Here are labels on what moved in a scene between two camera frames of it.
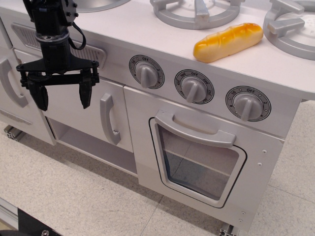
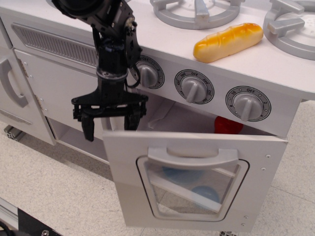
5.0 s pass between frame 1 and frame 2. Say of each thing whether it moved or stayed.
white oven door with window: moved
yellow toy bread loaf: stayed
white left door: stayed
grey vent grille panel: stayed
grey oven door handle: moved
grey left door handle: stayed
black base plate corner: stayed
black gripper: moved
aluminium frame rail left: stayed
